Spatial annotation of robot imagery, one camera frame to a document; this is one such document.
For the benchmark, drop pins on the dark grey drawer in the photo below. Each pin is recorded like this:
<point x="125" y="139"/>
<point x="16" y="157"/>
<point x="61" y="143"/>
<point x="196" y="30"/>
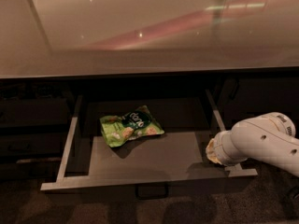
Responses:
<point x="31" y="144"/>
<point x="154" y="167"/>
<point x="33" y="112"/>
<point x="30" y="169"/>

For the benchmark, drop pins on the green snack bag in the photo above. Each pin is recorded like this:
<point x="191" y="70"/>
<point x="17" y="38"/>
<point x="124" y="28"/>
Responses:
<point x="118" y="130"/>

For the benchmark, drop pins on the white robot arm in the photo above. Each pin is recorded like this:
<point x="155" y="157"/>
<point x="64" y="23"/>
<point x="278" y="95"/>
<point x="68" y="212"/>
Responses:
<point x="268" y="138"/>

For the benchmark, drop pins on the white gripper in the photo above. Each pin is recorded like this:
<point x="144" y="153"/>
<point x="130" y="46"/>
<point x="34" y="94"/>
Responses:
<point x="220" y="147"/>

